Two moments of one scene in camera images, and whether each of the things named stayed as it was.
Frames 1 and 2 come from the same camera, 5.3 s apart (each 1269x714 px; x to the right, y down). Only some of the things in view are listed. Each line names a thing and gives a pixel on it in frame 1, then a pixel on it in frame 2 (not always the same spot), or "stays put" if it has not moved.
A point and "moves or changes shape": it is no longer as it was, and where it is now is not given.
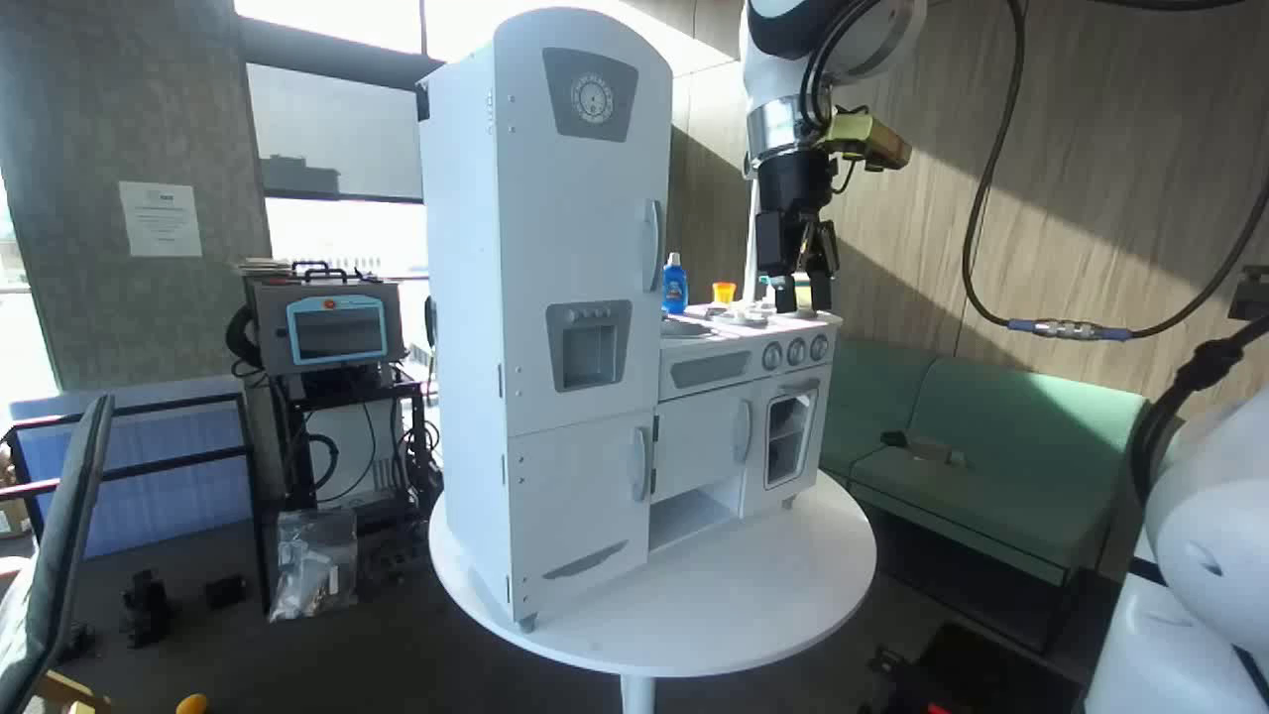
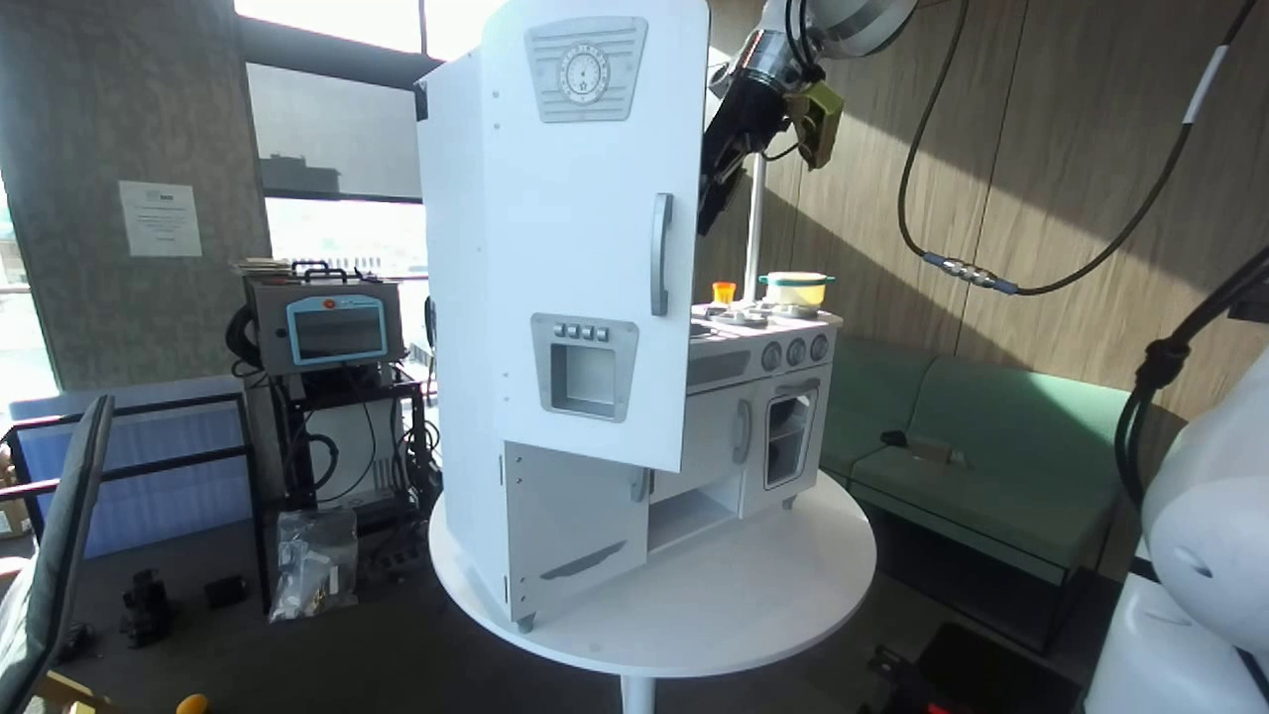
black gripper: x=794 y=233 -> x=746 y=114
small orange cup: x=724 y=291 stays put
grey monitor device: x=323 y=324 stays put
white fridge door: x=586 y=138 moves or changes shape
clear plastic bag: x=316 y=562 stays put
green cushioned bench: x=1013 y=462 stays put
